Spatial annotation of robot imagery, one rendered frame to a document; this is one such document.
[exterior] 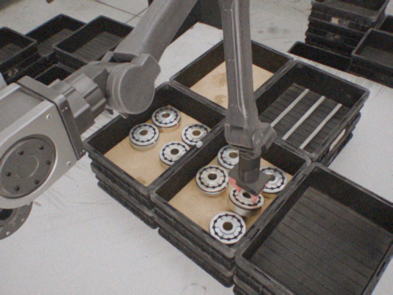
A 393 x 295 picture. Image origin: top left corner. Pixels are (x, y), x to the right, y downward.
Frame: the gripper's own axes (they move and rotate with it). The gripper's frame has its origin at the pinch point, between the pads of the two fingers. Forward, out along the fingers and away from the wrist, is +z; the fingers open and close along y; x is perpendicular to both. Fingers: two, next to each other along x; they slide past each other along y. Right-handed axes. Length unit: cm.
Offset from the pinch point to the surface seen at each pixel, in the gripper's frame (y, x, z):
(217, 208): 5.8, 7.0, 4.9
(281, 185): -5.0, -10.2, 3.0
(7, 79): 161, -2, 36
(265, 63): 32, -58, 4
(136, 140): 42.9, 4.2, 1.4
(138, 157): 38.8, 7.9, 4.2
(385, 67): 2, -124, 35
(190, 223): 4.4, 20.0, -5.6
